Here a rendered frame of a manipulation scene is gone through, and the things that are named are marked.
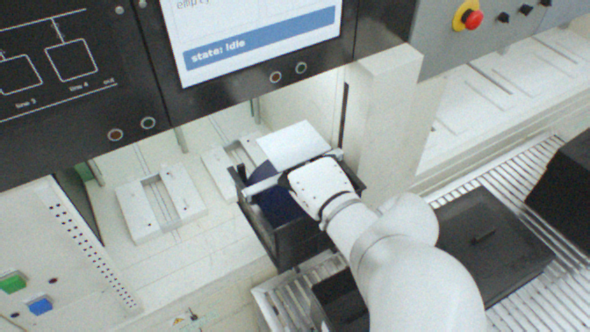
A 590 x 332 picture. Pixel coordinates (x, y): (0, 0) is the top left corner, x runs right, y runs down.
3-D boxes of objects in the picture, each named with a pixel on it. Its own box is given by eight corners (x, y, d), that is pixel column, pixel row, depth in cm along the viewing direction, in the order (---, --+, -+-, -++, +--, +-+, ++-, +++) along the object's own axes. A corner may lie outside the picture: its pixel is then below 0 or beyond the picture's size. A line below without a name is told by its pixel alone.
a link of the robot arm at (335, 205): (323, 242, 75) (314, 230, 77) (363, 221, 78) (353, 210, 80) (325, 216, 69) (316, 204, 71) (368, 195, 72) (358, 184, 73)
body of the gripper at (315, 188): (314, 234, 76) (284, 191, 82) (360, 210, 79) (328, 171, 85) (316, 210, 70) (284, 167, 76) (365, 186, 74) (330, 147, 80)
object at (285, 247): (272, 287, 96) (262, 205, 72) (236, 224, 108) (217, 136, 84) (358, 241, 104) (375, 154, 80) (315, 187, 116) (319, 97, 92)
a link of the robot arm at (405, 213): (459, 177, 44) (399, 183, 74) (340, 269, 44) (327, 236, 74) (512, 245, 43) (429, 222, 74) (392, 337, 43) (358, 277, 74)
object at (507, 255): (469, 321, 110) (485, 303, 100) (400, 238, 126) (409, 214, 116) (544, 272, 119) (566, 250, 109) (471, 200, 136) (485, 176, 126)
